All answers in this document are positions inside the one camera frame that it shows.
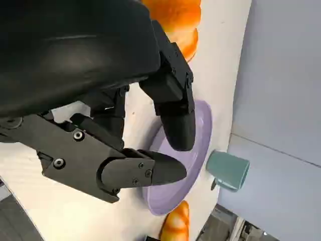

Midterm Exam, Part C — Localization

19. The lilac plate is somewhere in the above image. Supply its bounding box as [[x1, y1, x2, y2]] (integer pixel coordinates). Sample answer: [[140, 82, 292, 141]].
[[142, 99, 214, 217]]

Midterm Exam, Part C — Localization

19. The orange and white bread roll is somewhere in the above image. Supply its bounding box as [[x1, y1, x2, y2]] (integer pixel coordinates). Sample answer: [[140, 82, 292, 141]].
[[159, 200, 191, 241], [139, 0, 202, 63]]

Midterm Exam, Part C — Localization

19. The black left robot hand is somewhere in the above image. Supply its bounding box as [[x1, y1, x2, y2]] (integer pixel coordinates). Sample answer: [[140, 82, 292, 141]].
[[0, 0, 196, 203]]

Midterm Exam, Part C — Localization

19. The grey workshop equipment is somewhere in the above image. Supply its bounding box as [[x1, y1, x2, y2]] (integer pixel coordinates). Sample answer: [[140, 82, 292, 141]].
[[199, 202, 321, 241]]

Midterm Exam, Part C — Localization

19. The pale green mug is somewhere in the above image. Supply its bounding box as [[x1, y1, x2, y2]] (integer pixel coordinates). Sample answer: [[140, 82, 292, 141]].
[[205, 149, 251, 192]]

